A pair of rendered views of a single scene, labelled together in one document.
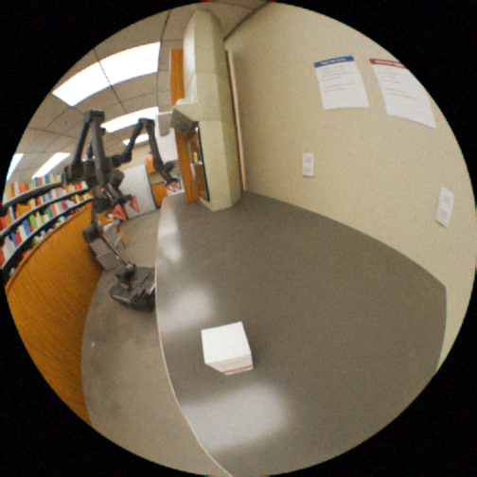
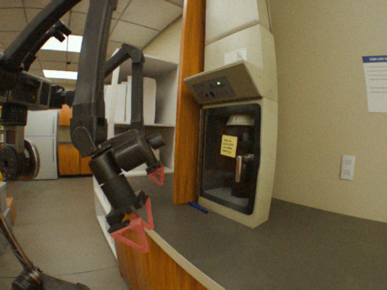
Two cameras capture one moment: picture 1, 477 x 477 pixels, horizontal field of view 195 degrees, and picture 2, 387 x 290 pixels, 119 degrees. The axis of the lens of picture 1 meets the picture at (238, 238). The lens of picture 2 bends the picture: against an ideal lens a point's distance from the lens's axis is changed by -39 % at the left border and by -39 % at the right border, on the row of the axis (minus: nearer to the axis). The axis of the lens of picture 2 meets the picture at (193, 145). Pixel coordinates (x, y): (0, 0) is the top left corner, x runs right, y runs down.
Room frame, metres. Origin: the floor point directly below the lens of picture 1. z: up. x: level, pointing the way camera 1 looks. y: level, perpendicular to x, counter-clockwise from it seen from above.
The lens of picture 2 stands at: (0.19, 0.48, 1.27)
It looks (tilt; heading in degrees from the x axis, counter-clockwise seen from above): 3 degrees down; 346
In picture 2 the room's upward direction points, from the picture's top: 2 degrees clockwise
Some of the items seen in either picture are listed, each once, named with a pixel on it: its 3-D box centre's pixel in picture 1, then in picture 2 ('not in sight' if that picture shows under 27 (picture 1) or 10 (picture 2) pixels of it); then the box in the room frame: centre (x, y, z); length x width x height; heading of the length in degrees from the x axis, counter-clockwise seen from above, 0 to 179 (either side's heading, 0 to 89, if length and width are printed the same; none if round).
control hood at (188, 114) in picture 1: (182, 123); (219, 86); (0.83, 0.24, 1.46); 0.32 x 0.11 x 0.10; 24
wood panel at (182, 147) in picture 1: (204, 109); (217, 70); (1.12, 0.14, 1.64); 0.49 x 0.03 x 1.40; 114
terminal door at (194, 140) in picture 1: (197, 166); (225, 156); (0.85, 0.19, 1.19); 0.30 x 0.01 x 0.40; 24
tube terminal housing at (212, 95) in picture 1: (215, 141); (246, 125); (0.91, 0.07, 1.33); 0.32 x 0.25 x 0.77; 24
